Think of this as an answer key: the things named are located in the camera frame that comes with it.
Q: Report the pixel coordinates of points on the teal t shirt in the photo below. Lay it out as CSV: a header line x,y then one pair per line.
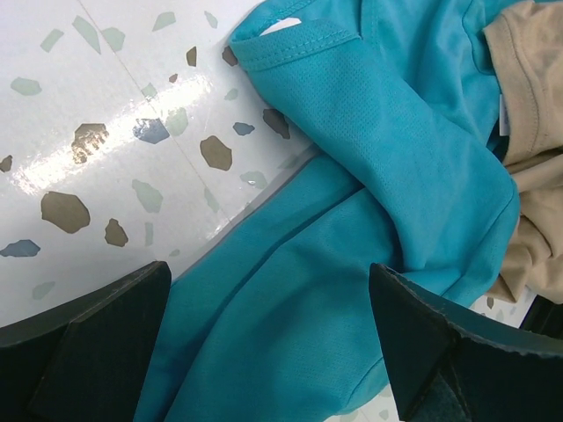
x,y
275,324

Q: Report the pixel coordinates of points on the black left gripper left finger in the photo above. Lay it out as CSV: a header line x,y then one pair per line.
x,y
87,359

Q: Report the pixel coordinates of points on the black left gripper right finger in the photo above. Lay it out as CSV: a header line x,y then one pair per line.
x,y
448,363

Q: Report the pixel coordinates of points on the beige t shirt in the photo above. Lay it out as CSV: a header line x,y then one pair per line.
x,y
525,43

